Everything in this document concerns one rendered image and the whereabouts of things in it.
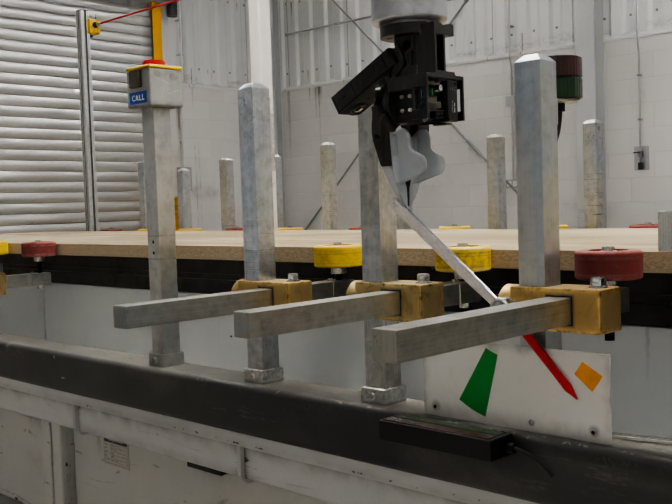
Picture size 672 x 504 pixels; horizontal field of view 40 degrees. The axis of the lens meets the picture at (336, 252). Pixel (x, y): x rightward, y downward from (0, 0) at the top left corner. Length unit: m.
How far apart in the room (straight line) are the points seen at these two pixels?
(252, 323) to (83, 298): 1.28
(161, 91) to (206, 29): 9.71
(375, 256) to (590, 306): 0.32
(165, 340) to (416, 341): 0.85
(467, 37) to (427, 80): 8.90
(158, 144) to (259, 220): 0.29
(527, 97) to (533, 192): 0.11
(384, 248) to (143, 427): 0.71
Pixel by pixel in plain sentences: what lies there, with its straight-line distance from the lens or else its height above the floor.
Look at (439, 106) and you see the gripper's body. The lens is 1.08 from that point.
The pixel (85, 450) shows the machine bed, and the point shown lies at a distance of 2.43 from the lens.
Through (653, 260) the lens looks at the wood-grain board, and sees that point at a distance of 1.22.
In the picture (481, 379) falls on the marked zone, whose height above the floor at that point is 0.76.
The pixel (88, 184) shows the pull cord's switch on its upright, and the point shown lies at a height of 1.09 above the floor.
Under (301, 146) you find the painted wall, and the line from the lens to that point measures 11.40.
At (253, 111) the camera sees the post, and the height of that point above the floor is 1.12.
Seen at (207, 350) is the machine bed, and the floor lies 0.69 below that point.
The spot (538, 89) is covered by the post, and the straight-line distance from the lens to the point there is 1.08.
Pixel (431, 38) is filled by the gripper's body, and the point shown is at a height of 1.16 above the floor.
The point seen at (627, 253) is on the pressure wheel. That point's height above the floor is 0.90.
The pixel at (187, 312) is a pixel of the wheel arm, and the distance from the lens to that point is 1.28.
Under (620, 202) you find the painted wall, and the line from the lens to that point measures 8.94.
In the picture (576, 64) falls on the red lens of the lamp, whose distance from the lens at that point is 1.13.
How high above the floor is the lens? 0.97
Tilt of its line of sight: 3 degrees down
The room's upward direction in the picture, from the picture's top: 2 degrees counter-clockwise
